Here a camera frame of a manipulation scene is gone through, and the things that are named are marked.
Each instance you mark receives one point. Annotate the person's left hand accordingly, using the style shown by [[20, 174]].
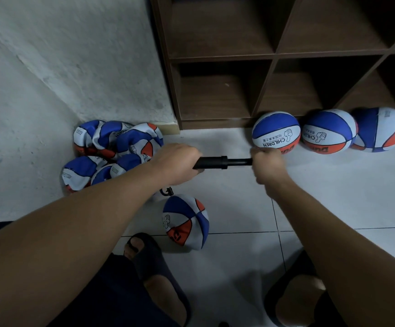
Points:
[[176, 163]]

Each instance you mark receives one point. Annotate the person's left forearm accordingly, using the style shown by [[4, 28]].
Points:
[[54, 252]]

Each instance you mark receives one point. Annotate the person's right hand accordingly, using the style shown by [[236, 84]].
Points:
[[269, 170]]

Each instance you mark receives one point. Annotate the person's left foot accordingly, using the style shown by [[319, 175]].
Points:
[[163, 296]]

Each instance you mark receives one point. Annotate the brown wooden cubby shelf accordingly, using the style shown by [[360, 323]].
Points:
[[221, 41]]

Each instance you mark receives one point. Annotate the black hand pump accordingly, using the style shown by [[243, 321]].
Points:
[[211, 162]]

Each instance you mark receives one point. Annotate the person's right forearm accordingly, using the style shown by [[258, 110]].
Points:
[[351, 262]]

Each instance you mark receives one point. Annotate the black sandal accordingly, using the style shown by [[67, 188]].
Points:
[[151, 259], [289, 269]]

